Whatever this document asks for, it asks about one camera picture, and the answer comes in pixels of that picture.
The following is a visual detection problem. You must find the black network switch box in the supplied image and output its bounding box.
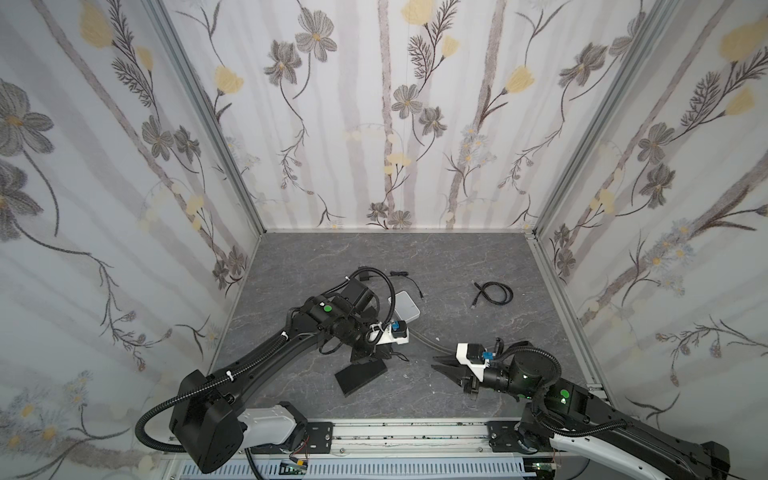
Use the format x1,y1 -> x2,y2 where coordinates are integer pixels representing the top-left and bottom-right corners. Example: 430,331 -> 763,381
335,359 -> 387,397

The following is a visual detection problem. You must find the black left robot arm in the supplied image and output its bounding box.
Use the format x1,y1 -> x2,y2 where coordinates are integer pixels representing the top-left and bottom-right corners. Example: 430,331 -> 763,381
134,267 -> 396,473

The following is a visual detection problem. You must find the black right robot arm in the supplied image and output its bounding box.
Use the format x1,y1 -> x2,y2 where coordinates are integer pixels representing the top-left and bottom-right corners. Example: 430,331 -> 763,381
432,341 -> 731,479

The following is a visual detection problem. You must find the white rectangular device box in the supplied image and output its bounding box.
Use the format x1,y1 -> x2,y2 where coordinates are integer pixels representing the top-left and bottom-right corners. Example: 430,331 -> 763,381
388,291 -> 421,323

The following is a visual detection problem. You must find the grey flat cable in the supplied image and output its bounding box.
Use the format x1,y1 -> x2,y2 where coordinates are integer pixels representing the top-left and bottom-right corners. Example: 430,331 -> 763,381
410,328 -> 457,358

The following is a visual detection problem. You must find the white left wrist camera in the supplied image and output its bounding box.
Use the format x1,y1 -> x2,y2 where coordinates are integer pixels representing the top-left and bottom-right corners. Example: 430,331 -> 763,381
367,321 -> 409,346

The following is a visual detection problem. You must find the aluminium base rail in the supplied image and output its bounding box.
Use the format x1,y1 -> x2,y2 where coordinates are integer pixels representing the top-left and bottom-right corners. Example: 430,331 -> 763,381
161,417 -> 667,480

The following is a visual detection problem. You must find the coiled black cable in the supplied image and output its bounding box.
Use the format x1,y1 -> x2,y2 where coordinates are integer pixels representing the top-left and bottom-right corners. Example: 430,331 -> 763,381
471,280 -> 515,310

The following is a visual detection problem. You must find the white slotted cable duct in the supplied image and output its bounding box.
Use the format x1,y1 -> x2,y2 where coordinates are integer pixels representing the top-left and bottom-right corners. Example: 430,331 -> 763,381
179,458 -> 535,480

